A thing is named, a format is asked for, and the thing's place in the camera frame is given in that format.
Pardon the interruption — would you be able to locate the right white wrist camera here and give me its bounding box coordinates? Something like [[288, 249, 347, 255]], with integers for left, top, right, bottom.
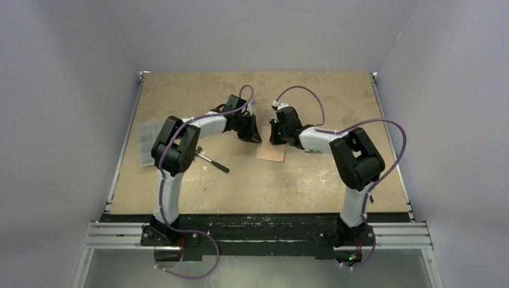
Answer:
[[271, 100, 289, 112]]

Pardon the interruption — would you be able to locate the aluminium frame rail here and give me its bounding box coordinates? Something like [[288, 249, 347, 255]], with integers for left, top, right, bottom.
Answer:
[[84, 223, 433, 250]]

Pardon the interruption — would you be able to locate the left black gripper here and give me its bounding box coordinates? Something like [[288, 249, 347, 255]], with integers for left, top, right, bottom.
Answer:
[[233, 114, 261, 144]]

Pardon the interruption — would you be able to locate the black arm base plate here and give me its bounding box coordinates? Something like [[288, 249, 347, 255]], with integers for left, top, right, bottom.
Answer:
[[140, 213, 375, 263]]

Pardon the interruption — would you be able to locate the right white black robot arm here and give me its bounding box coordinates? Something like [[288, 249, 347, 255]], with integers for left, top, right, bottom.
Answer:
[[270, 103, 385, 244]]

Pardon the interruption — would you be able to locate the clear plastic organizer box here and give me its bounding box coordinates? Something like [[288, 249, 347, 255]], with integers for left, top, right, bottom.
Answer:
[[136, 118, 165, 167]]

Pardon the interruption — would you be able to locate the green white glue stick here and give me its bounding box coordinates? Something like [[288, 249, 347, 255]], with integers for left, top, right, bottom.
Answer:
[[304, 148, 323, 154]]

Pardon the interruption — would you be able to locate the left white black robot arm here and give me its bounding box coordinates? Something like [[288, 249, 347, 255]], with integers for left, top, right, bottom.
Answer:
[[149, 95, 262, 245]]

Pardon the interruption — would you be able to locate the brown envelope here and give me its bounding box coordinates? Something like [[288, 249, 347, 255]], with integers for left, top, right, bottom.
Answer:
[[255, 142, 286, 162]]

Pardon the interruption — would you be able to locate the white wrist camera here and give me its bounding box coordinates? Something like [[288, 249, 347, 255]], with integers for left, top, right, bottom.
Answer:
[[271, 100, 289, 112], [245, 99, 256, 115]]

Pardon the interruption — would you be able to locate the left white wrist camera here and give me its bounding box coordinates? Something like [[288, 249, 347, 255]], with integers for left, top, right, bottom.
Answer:
[[245, 99, 256, 115]]

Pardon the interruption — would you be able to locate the small black hammer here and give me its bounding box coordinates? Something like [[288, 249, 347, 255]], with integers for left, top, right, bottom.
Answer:
[[195, 146, 230, 173]]

